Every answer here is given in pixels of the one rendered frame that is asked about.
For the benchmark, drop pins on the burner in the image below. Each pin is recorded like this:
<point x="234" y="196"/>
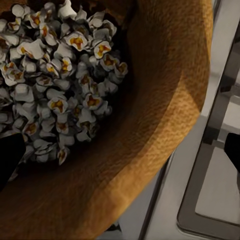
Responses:
<point x="198" y="194"/>

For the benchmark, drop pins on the popcorn bag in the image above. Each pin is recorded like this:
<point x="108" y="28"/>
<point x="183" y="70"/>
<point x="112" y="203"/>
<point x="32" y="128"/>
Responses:
<point x="167" y="47"/>

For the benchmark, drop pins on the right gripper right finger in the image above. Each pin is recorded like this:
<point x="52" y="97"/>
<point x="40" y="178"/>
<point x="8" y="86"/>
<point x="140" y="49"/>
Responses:
<point x="232" y="149"/>

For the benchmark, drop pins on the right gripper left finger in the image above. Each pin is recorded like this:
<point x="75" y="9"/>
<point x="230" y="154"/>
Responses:
<point x="12" y="150"/>

